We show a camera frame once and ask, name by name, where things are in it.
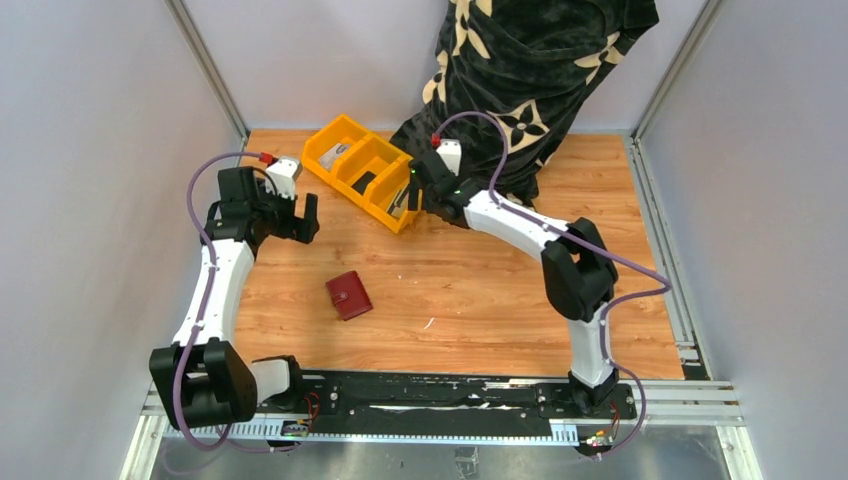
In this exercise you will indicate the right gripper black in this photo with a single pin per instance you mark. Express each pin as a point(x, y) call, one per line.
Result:
point(413, 197)

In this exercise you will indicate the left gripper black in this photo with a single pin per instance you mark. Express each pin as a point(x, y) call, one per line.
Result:
point(300, 229)

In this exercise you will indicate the yellow three-compartment bin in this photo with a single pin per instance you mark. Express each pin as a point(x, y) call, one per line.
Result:
point(368, 152)

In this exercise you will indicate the red leather card holder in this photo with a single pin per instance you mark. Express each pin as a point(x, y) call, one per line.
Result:
point(348, 295)

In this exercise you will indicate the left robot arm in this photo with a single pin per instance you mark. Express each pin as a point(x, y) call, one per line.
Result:
point(200, 377)

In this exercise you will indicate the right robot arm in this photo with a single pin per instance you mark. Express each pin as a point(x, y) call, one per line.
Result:
point(578, 279)

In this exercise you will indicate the striped beige card in bin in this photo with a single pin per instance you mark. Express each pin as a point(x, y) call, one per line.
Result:
point(399, 203)

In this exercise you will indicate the black card in bin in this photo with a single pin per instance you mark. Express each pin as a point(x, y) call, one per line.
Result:
point(362, 183)

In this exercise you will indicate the grey card in bin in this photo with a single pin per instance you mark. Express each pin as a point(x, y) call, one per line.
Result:
point(327, 159)

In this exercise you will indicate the black floral blanket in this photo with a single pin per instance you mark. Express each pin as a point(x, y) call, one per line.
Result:
point(530, 65)

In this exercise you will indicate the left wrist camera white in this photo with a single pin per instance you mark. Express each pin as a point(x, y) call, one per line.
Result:
point(282, 176)

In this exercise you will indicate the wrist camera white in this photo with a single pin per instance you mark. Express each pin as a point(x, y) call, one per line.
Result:
point(450, 151)
point(282, 176)

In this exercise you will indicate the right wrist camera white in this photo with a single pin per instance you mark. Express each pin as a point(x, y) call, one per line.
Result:
point(450, 151)

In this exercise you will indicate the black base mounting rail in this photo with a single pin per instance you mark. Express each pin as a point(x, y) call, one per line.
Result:
point(347, 405)

